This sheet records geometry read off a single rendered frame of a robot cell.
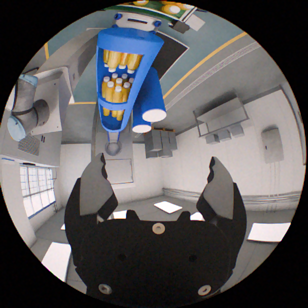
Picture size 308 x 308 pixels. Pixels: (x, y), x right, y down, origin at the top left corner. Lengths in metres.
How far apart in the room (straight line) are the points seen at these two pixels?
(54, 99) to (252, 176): 3.78
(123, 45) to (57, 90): 0.37
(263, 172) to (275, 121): 1.45
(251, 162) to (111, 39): 3.45
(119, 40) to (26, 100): 0.38
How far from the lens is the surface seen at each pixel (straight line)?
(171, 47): 1.62
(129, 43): 0.40
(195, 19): 0.83
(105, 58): 0.62
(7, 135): 1.74
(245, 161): 3.39
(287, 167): 3.50
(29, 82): 0.47
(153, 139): 3.78
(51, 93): 0.62
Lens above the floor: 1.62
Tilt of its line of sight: 8 degrees down
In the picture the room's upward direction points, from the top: 174 degrees clockwise
